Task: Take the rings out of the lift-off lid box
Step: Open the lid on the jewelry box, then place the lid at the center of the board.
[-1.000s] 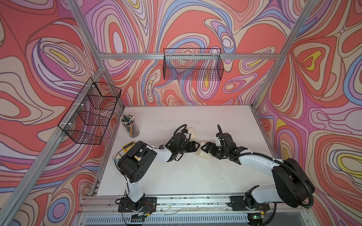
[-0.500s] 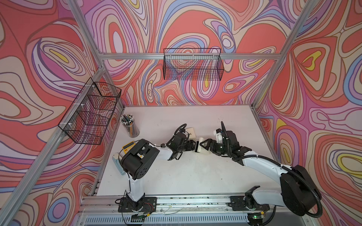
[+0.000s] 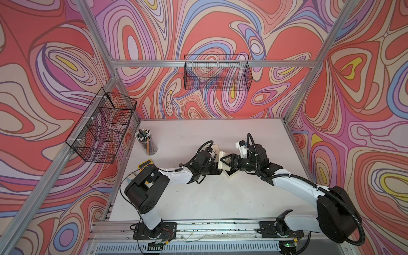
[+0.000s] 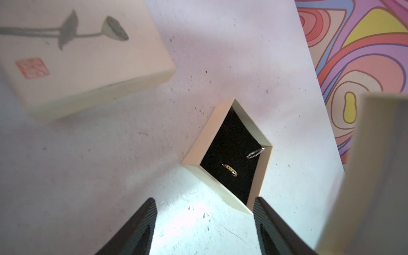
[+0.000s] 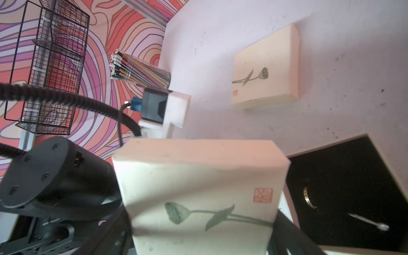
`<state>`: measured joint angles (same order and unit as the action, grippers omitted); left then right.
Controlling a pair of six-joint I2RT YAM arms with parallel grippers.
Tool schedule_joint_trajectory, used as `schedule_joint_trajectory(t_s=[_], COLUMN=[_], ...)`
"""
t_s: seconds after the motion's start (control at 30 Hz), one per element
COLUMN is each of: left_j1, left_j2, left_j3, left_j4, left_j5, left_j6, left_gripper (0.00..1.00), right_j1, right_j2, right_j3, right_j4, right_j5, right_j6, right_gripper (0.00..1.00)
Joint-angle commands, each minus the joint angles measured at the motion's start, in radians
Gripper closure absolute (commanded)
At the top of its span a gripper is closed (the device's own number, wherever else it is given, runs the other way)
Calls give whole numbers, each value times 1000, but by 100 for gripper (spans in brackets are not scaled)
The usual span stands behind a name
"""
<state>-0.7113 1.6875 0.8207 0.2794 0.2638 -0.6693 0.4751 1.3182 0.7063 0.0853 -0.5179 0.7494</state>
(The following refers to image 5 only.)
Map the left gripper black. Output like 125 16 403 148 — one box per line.
1 136 122 255

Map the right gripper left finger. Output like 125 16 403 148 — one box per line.
73 206 133 255

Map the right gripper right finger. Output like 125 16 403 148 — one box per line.
267 210 326 255

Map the gold ring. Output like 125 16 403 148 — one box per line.
302 186 317 210

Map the cream box base black lining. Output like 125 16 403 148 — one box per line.
283 134 408 255

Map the silver ring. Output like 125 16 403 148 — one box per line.
348 212 390 232

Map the cream lotus box far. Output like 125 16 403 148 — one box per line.
231 23 300 109

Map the cup of coloured pencils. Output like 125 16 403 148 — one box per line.
110 50 171 89

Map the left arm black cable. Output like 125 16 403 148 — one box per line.
0 82 142 158

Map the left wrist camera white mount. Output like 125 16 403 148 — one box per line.
127 87 191 139

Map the left wire basket black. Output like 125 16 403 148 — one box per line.
3 1 90 136

